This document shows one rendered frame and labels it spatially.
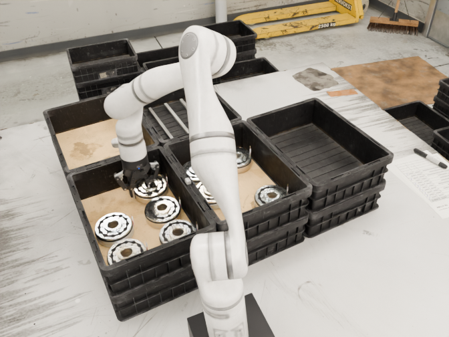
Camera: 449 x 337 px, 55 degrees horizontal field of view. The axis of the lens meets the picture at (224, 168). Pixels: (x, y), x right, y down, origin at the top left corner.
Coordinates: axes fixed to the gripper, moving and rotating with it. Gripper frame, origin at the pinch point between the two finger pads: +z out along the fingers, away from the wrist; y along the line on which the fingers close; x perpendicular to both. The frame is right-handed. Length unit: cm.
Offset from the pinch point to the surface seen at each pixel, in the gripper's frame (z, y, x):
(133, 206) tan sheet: 2.2, -3.7, -3.2
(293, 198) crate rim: -7.2, 34.7, -30.2
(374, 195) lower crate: 8, 68, -28
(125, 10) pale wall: 56, 76, 314
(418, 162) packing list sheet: 15, 101, -16
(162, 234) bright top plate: -0.6, -0.2, -20.4
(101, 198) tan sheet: 2.3, -11.3, 4.6
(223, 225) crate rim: -7.6, 13.3, -30.7
